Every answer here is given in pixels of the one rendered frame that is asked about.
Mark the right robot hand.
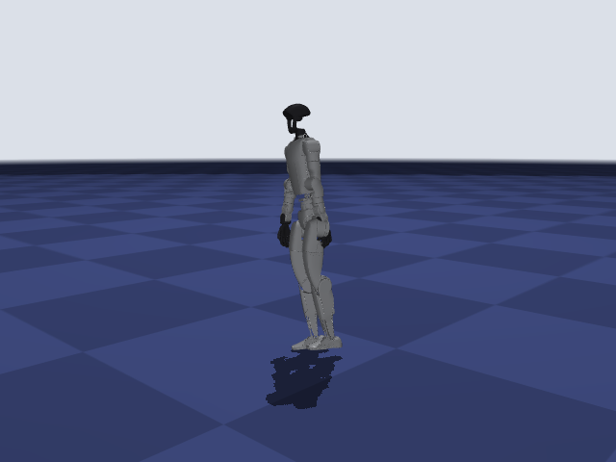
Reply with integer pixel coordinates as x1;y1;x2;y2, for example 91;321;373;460
277;214;291;247

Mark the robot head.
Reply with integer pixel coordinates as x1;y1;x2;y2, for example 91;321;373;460
283;104;311;141

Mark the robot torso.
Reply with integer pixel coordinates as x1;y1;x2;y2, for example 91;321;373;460
286;134;314;230

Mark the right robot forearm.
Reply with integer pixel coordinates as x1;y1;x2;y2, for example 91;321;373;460
280;188;296;221

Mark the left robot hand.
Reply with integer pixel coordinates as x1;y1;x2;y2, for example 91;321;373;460
317;217;332;248

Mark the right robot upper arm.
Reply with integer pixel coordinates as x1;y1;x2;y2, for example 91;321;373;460
284;145;293;192

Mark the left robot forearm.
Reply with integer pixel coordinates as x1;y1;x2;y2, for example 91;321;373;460
310;178;328;222

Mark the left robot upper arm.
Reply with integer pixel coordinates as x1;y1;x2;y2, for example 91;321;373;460
302;140;321;191

